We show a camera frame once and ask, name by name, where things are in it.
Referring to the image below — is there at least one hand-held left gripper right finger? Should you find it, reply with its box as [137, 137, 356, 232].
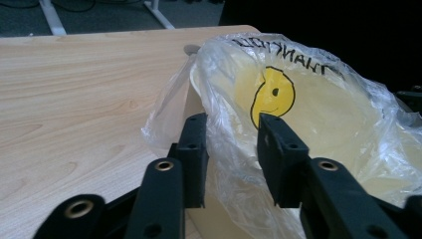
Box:
[257, 113, 312, 209]

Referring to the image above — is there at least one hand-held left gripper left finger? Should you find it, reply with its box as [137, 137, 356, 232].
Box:
[174, 113, 209, 209]

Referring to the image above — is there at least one cream square trash bin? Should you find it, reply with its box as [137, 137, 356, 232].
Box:
[182, 43, 422, 239]

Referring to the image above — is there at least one clear smiley plastic bag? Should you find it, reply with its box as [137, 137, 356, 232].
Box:
[140, 31, 422, 239]

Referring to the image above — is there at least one black floor cable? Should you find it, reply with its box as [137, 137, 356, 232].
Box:
[59, 0, 98, 14]

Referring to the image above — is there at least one white metal stand frame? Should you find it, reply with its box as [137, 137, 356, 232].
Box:
[39, 0, 175, 36]

